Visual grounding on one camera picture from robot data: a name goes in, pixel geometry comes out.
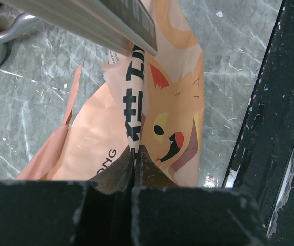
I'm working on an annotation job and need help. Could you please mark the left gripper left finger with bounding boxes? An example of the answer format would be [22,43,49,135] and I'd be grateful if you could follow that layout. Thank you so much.
[0,149,133,245]

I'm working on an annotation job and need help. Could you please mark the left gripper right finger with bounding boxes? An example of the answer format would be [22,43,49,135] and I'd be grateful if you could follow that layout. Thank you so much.
[131,146,267,245]

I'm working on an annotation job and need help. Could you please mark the peach cat litter bag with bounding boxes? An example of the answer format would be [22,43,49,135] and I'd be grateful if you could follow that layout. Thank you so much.
[18,1,205,187]

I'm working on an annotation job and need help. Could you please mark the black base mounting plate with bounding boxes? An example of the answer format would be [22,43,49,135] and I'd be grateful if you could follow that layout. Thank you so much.
[223,1,294,245]

